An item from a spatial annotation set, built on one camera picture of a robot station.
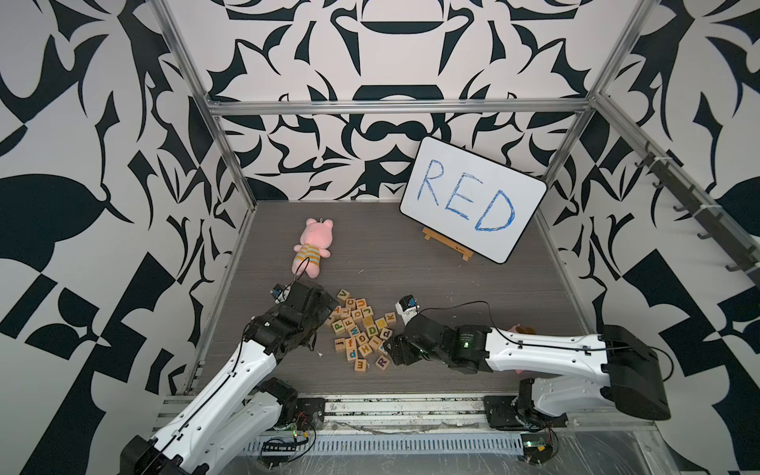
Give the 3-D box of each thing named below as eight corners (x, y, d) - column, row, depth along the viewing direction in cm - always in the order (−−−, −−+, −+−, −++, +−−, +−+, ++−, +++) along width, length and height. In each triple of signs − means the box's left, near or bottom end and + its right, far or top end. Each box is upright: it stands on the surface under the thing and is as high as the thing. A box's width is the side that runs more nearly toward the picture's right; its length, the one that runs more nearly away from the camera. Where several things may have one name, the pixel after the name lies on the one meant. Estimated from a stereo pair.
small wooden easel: (419, 236, 110) (420, 231, 107) (423, 232, 111) (424, 226, 108) (468, 262, 103) (470, 256, 100) (471, 256, 104) (473, 251, 102)
